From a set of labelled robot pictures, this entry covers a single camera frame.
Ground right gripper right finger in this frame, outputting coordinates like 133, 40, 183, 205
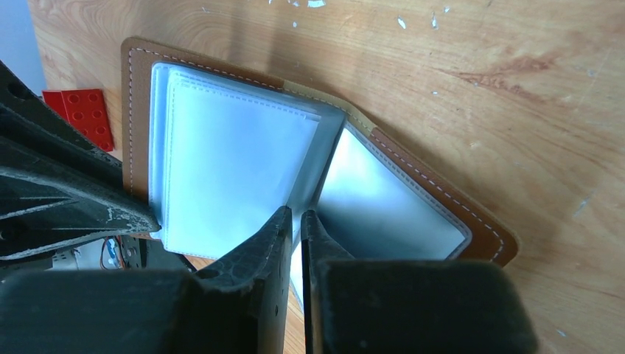
301, 210, 539, 353

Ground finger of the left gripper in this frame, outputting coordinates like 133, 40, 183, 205
1, 63, 122, 188
1, 167, 159, 261

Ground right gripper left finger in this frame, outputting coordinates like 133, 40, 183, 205
1, 206, 292, 353

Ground brown leather card holder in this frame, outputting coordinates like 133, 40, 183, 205
121, 37, 520, 300

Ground red white toy brick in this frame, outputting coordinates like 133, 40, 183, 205
42, 88, 114, 152

